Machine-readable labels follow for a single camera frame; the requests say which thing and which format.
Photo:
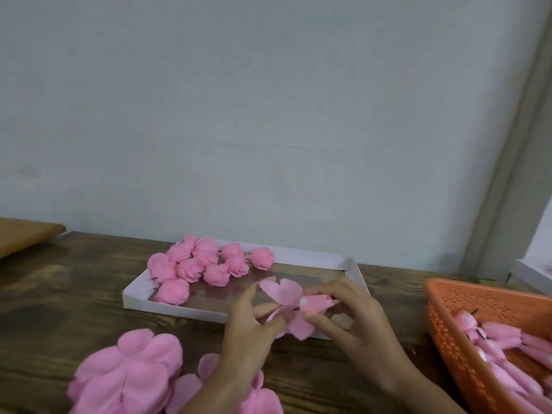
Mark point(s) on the grey door frame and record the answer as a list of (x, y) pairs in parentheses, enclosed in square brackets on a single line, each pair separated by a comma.
[(513, 125)]

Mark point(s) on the person's right hand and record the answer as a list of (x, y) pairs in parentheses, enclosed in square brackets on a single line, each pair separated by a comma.
[(362, 327)]

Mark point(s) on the group of finished pink roses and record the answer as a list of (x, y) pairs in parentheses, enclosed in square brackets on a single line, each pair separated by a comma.
[(160, 267)]

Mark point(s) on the person's left forearm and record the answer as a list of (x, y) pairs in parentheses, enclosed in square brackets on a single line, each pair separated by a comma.
[(207, 401)]

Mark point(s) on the person's right forearm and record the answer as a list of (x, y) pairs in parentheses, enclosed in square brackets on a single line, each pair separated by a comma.
[(423, 396)]

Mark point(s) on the pink petal flower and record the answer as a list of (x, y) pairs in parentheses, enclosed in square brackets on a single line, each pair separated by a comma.
[(205, 252)]

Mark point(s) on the white shallow tray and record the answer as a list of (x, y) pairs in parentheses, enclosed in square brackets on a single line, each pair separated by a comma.
[(328, 263)]

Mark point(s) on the orange plastic basket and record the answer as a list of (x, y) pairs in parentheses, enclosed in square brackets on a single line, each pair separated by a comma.
[(448, 349)]

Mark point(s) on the stack of pink petals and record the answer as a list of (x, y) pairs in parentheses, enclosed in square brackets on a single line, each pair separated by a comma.
[(129, 375), (185, 392)]

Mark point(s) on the pink rose buds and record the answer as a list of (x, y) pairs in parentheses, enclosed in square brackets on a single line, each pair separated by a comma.
[(509, 345)]

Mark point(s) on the person's left hand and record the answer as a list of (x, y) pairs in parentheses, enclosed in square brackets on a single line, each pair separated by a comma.
[(246, 340)]

